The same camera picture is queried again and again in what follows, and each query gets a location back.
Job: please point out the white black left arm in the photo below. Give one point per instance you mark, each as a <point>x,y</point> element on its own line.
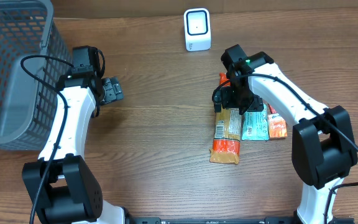
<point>61,186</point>

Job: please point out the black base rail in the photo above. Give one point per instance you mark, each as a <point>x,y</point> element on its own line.
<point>266,220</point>

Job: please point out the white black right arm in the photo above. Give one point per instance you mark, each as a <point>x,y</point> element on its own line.
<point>322,141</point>

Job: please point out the teal tissue pack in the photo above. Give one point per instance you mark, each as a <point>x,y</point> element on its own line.
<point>255,126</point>

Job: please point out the white barcode scanner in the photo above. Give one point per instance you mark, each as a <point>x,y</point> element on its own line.
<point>197,29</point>

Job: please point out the red snack stick pack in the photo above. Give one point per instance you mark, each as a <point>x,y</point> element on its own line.
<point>272,110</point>

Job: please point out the orange pasta package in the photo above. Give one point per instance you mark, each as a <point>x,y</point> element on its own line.
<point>227,137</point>

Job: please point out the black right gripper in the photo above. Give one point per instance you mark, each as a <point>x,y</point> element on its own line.
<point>234,101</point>

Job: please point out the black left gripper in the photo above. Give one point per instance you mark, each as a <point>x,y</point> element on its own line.
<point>111,90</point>

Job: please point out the orange tissue pack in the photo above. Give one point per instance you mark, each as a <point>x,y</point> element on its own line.
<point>277,127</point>

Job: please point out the grey plastic basket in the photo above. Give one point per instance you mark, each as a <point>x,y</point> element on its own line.
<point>29,44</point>

